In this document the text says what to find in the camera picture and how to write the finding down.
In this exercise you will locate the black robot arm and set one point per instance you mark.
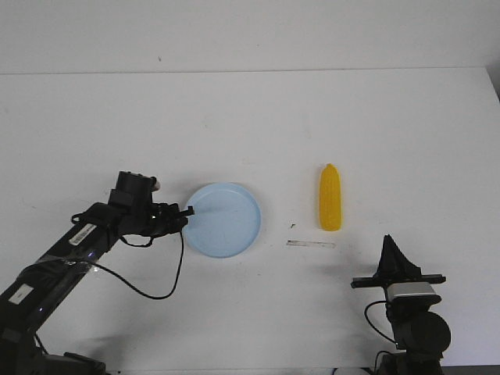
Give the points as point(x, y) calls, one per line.
point(419, 335)
point(41, 287)

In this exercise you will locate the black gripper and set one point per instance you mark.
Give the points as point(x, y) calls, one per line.
point(401, 265)
point(164, 218)

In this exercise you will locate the horizontal tape strip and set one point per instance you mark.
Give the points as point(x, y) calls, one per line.
point(310, 244)

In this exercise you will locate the light blue round plate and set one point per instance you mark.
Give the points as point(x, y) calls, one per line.
point(226, 222)

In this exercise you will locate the yellow corn cob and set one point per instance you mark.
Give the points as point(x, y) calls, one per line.
point(330, 199)

